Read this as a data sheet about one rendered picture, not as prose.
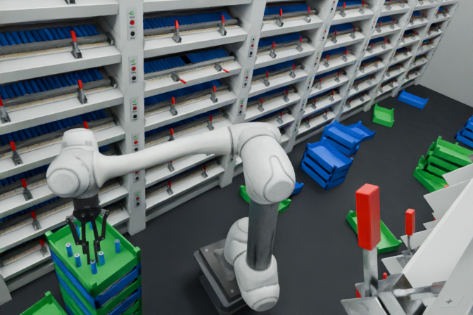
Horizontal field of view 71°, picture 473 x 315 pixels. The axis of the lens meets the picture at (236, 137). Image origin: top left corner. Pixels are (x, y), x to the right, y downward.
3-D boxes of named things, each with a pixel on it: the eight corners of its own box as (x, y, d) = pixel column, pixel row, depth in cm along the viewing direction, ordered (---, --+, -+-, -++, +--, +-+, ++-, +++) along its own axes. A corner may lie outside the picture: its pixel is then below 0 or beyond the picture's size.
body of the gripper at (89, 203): (70, 200, 101) (73, 228, 103) (99, 196, 105) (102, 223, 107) (71, 192, 108) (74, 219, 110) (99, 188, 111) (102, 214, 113)
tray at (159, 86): (239, 73, 187) (246, 60, 180) (142, 98, 150) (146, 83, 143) (219, 50, 194) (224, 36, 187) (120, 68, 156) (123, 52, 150)
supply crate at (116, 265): (141, 261, 129) (141, 249, 125) (93, 298, 115) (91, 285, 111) (96, 218, 142) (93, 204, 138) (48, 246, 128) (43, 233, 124)
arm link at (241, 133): (226, 116, 116) (236, 138, 105) (274, 110, 120) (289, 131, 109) (224, 146, 123) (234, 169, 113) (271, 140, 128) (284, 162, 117)
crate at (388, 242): (397, 249, 215) (402, 242, 210) (371, 255, 208) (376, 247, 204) (369, 214, 238) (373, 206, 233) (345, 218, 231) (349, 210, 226)
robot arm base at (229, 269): (267, 268, 164) (271, 261, 161) (228, 283, 153) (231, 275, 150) (250, 240, 177) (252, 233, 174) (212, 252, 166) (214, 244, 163)
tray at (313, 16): (320, 27, 220) (331, 8, 210) (257, 38, 182) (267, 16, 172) (300, 8, 226) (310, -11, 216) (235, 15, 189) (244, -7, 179)
